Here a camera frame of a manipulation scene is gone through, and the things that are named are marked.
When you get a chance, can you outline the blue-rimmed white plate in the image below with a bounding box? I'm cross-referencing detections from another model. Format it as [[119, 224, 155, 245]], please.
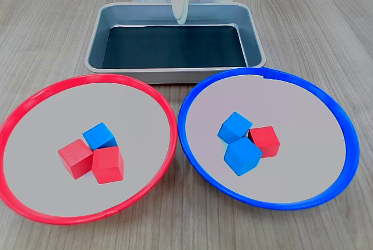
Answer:
[[178, 67, 361, 212]]

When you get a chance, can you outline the red cube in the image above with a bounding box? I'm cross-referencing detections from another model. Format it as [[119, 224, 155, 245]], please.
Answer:
[[92, 146, 125, 185], [248, 126, 280, 159], [57, 138, 94, 180]]

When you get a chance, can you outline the black mat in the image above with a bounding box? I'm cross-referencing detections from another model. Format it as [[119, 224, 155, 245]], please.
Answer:
[[101, 24, 248, 69]]

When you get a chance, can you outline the blue cube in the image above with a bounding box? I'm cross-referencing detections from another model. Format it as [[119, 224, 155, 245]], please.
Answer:
[[223, 138, 263, 177], [82, 122, 119, 150], [217, 111, 254, 145]]

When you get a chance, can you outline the steel tray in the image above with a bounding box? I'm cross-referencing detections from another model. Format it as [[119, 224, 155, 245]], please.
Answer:
[[84, 1, 267, 84]]

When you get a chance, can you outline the red-rimmed white plate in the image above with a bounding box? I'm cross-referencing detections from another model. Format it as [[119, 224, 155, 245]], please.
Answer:
[[0, 73, 178, 226]]

